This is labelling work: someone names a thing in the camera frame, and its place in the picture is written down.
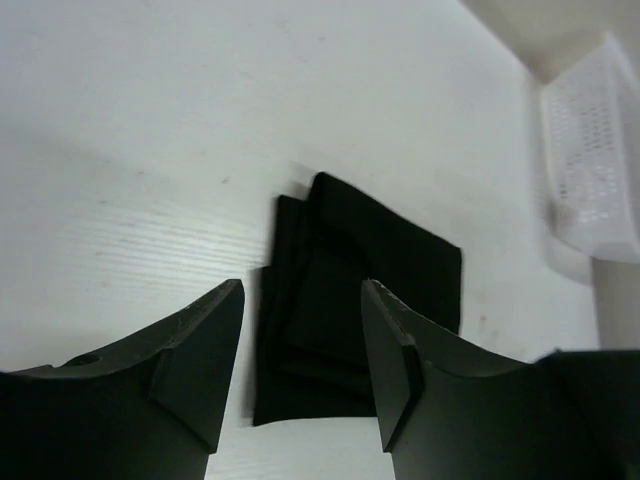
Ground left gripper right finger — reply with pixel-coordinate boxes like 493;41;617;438
361;280;639;479

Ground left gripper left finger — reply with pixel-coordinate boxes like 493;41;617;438
1;279;244;479

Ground black tank top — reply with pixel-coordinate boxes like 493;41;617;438
253;172;463;426

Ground white plastic basket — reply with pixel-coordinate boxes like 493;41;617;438
540;32;639;264

